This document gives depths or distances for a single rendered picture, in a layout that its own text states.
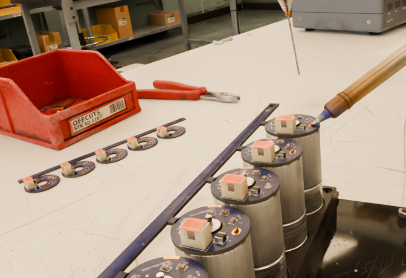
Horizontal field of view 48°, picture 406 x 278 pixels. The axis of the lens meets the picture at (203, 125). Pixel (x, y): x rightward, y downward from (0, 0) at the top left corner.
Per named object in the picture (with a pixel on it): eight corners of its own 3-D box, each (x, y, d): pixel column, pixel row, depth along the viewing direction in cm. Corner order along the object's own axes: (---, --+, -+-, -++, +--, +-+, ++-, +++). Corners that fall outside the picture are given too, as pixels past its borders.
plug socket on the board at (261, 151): (277, 155, 18) (276, 139, 18) (270, 164, 18) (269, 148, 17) (258, 153, 19) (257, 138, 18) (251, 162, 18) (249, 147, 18)
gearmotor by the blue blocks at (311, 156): (329, 207, 23) (325, 113, 21) (316, 235, 21) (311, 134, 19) (283, 200, 24) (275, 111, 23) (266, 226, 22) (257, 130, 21)
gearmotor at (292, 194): (314, 240, 21) (309, 138, 19) (298, 274, 19) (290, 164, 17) (264, 231, 22) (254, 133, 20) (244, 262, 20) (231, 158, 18)
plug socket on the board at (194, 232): (216, 235, 14) (214, 216, 14) (203, 252, 13) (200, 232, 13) (193, 231, 14) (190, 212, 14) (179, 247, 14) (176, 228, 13)
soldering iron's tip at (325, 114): (318, 130, 20) (335, 116, 20) (313, 121, 20) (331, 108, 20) (312, 127, 21) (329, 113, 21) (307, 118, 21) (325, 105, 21)
